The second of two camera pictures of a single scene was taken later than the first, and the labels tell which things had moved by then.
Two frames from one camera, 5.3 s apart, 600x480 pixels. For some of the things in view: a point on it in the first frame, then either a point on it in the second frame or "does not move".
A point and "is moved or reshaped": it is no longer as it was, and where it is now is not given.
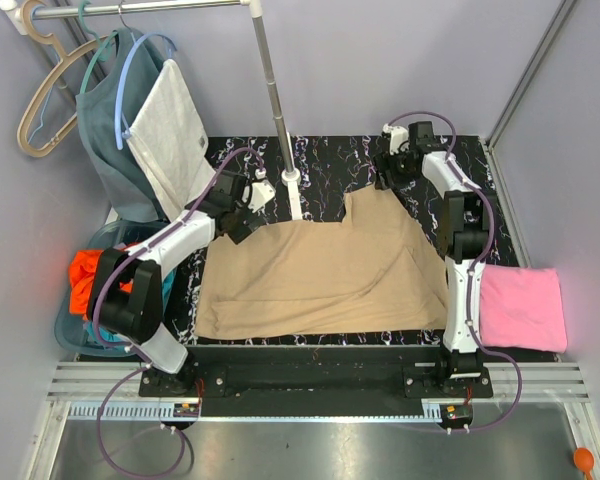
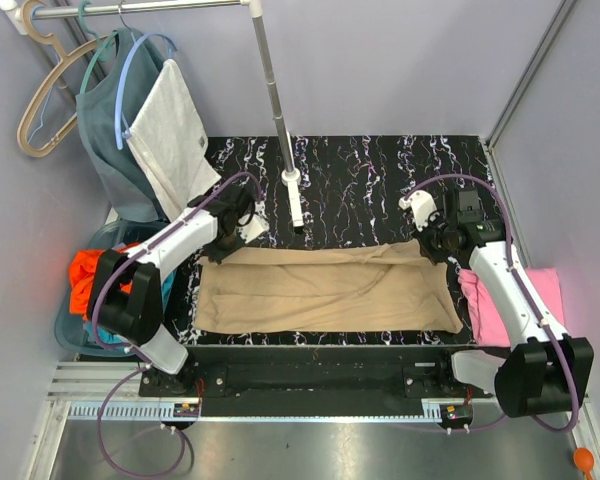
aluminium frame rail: x=563 y=11 does not move
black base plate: x=306 y=381 does not move
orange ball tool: x=584 y=461 does not move
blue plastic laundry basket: x=121 y=234 does not move
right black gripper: x=384 y=162 → x=434 y=257
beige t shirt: x=370 y=272 is moved or reshaped
